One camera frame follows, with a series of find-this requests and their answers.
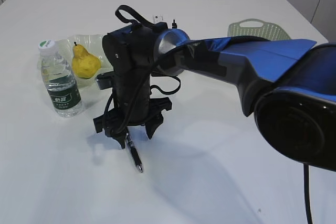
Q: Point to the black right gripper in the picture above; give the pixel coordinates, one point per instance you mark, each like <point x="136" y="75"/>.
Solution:
<point x="151" y="122"/>

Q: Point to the black pen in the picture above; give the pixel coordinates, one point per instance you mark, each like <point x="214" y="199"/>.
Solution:
<point x="174" y="23"/>
<point x="133" y="152"/>

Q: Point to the yellow pear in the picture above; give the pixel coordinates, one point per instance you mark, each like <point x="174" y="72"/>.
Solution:
<point x="84" y="64"/>

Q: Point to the clear water bottle green label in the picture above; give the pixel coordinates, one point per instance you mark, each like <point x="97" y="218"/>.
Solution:
<point x="59" y="80"/>

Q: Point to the clear plastic ruler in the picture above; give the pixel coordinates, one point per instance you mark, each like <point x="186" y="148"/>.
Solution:
<point x="157" y="19"/>

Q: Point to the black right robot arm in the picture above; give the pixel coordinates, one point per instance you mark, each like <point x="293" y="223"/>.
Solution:
<point x="287" y="85"/>

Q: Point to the green wavy glass plate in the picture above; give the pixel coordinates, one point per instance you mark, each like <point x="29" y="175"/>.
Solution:
<point x="93" y="44"/>

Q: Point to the green plastic woven basket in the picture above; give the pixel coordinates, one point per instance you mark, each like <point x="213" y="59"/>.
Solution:
<point x="258" y="28"/>

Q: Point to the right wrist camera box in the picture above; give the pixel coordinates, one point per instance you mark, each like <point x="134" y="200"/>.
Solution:
<point x="105" y="80"/>

